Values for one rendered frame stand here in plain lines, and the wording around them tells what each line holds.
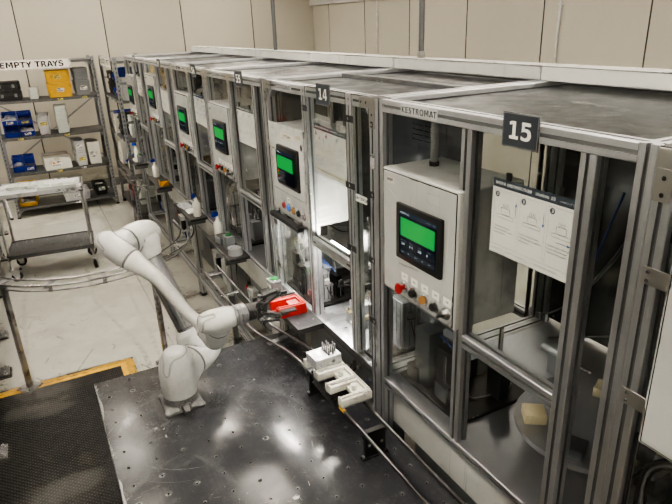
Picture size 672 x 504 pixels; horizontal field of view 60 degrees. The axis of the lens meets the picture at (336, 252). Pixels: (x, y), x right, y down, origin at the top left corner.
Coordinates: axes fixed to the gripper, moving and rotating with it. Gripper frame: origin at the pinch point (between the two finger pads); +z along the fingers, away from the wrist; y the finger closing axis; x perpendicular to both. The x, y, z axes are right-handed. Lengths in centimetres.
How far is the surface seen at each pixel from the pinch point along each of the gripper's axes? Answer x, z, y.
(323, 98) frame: -1, 21, 87
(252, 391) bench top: 5.9, -19.5, -44.4
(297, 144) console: 27, 20, 64
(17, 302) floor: 346, -129, -112
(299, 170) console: 27, 21, 52
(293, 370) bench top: 12.2, 4.4, -44.4
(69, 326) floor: 269, -91, -112
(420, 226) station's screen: -74, 18, 53
